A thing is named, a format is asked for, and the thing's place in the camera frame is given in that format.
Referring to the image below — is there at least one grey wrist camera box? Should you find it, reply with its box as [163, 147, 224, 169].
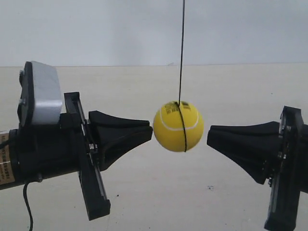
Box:
[17, 61, 63, 127]

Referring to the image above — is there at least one black hanging string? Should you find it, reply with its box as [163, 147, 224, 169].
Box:
[178, 0, 188, 153]

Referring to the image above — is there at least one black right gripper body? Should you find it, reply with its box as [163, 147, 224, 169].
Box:
[264, 106, 308, 231]

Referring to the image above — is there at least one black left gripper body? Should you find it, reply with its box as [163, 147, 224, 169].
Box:
[16, 92, 111, 220]

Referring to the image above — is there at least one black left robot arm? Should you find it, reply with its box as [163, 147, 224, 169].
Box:
[0, 92, 153, 220]

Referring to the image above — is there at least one black camera cable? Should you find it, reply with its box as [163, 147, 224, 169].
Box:
[22, 181, 34, 231]

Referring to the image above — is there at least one yellow tennis ball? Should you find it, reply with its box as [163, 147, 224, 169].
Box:
[153, 101, 204, 152]

